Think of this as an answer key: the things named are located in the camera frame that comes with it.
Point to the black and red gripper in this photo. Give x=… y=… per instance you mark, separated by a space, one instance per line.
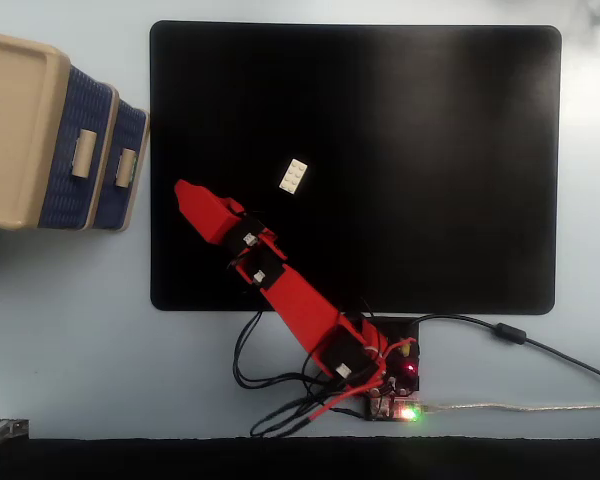
x=247 y=232

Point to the white toy brick block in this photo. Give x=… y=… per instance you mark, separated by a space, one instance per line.
x=294 y=176

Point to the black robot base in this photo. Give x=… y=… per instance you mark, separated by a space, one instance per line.
x=405 y=332

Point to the red robot arm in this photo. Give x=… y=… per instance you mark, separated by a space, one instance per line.
x=300 y=305

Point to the beige plastic drawer cabinet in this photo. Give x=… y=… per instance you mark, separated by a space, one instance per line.
x=10 y=125

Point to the black rectangular table mat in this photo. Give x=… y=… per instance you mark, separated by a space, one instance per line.
x=405 y=165

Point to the controller circuit board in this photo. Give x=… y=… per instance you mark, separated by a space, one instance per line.
x=397 y=411

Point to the aluminium profile post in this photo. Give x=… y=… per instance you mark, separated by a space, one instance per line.
x=2 y=431

